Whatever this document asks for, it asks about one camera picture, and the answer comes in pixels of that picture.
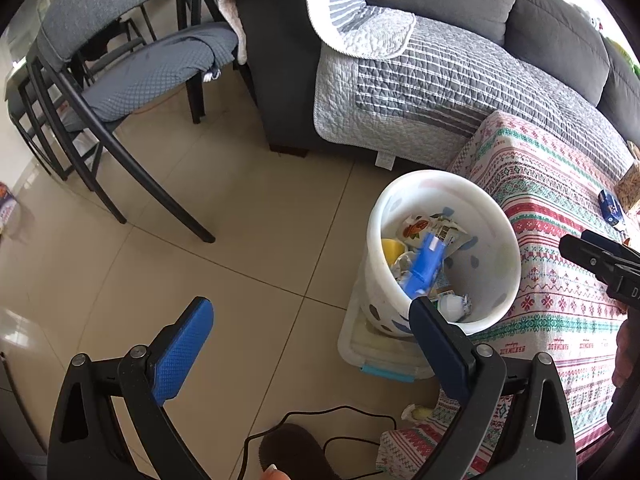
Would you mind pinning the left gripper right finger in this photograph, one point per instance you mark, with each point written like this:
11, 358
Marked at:
446, 348

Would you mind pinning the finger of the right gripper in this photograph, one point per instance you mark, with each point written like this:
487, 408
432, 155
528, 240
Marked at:
604, 243
586, 255

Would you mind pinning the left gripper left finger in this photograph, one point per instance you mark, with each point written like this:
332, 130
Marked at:
175, 349

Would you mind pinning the yellow green sponge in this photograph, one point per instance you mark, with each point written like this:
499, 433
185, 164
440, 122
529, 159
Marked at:
392, 249

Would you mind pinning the white snack bag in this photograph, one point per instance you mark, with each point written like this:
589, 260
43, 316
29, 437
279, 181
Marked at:
415, 229

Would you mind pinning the white patterned trash bin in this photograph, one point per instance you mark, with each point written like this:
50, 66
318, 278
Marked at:
487, 269

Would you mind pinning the person's hand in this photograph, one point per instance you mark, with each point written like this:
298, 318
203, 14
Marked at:
624, 363

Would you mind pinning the blue milk carton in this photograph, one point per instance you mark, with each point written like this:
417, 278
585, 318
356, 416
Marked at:
610, 208

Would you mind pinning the white yogurt bottle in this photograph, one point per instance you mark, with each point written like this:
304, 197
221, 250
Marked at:
453, 307

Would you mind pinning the jar of nuts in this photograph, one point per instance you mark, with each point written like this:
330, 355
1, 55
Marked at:
627, 189

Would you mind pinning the patterned red green tablecloth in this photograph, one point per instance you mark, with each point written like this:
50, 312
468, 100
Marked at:
549, 187

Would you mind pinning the clear plastic storage box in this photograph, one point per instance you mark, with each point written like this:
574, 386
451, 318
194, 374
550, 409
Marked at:
361, 345

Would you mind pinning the blue torn carton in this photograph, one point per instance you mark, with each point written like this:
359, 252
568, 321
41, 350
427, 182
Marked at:
425, 267

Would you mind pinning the brown slipper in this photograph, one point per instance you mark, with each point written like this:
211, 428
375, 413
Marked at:
292, 453

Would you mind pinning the green plush toy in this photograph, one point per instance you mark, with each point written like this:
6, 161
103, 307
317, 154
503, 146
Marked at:
635, 67

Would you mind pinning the dark grey sofa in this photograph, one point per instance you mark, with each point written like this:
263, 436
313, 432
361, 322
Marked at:
450, 20

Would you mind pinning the grey striped quilted cover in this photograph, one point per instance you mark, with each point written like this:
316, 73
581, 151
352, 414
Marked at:
400, 75

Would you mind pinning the grey padded chair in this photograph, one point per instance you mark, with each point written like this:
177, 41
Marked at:
128, 79

